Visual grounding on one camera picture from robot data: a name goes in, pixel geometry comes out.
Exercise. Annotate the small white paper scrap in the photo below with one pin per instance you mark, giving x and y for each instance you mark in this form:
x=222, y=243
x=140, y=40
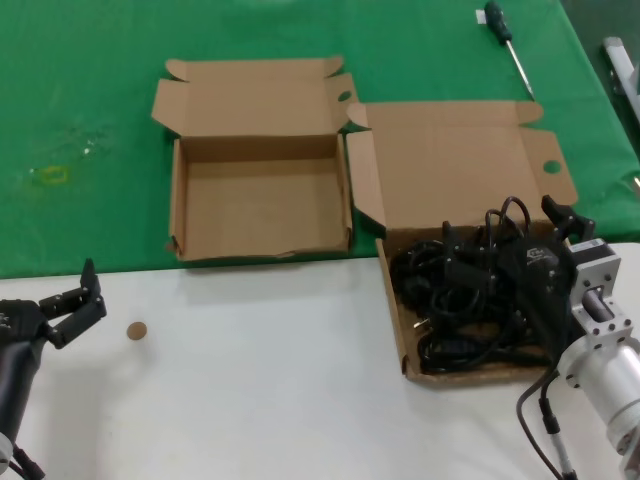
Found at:
x=480, y=17

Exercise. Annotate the round brown cardboard disc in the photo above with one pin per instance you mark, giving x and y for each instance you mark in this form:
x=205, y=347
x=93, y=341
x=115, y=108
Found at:
x=137, y=330

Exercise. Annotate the yellow rectangular outline mark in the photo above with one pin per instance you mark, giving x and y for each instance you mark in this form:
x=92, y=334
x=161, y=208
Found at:
x=54, y=176

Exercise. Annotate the grey metal bracket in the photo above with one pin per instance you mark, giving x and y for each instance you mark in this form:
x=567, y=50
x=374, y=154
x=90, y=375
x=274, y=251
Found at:
x=620, y=55

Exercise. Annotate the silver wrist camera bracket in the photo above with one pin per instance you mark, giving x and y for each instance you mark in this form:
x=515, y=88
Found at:
x=600, y=270

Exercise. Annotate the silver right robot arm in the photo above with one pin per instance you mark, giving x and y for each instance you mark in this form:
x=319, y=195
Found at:
x=610, y=385

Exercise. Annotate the green tablecloth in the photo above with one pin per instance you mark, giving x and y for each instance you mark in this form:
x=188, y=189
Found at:
x=100, y=75

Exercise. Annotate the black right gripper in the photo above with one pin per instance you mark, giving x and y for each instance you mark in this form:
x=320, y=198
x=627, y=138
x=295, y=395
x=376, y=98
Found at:
x=537, y=270

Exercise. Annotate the open brown cardboard box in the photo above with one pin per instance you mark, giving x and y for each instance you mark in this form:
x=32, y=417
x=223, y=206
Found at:
x=450, y=165
x=260, y=200

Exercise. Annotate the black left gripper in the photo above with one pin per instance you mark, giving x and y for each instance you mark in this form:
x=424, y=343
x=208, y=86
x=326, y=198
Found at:
x=20, y=320

